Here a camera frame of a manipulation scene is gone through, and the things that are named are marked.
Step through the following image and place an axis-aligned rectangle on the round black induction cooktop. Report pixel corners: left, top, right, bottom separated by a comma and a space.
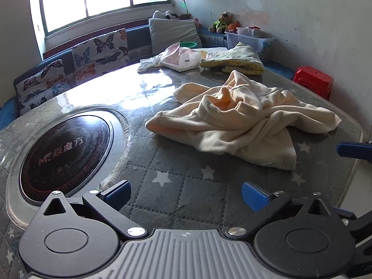
5, 107, 131, 210

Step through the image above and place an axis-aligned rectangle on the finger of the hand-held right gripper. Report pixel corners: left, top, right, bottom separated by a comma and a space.
336, 141, 372, 167
334, 206, 372, 247

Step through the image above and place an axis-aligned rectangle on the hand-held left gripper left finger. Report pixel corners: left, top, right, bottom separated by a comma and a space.
43, 180, 149, 238

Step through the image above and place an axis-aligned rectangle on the butterfly print pillow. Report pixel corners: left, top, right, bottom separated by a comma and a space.
71, 28, 131, 85
14, 60, 72, 117

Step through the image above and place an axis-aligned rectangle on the grey quilted star table cover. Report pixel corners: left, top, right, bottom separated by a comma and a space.
0, 61, 368, 279

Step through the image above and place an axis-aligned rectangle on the cream long-sleeved top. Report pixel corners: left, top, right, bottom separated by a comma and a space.
145, 70, 342, 171

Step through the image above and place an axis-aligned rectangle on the small clear plastic box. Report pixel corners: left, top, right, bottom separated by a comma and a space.
237, 27, 262, 38

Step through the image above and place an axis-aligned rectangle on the folded yellow patterned blanket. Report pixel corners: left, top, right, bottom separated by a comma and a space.
200, 42, 265, 76

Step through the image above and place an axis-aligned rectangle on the white and black plush toy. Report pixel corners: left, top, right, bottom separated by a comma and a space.
153, 10, 189, 21

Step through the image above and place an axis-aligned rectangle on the red plastic stool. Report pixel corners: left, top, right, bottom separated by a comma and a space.
293, 66, 334, 101

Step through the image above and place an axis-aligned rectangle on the blue sofa bench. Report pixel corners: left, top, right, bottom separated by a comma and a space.
0, 25, 294, 128

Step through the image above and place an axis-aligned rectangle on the crumpled white plastic bag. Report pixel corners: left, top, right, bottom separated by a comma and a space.
136, 55, 163, 74

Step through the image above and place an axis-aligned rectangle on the grey pillow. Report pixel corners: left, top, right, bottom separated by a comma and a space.
149, 18, 203, 56

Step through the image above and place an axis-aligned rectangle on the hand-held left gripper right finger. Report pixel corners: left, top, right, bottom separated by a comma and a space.
224, 182, 335, 237

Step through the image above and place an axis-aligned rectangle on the large clear plastic storage box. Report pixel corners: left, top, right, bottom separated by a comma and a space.
225, 31, 274, 62

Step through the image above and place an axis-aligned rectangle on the pink and white plastic bag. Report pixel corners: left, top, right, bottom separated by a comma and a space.
158, 42, 202, 73

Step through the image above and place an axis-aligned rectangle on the brown teddy bear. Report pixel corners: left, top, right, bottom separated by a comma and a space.
209, 12, 234, 34

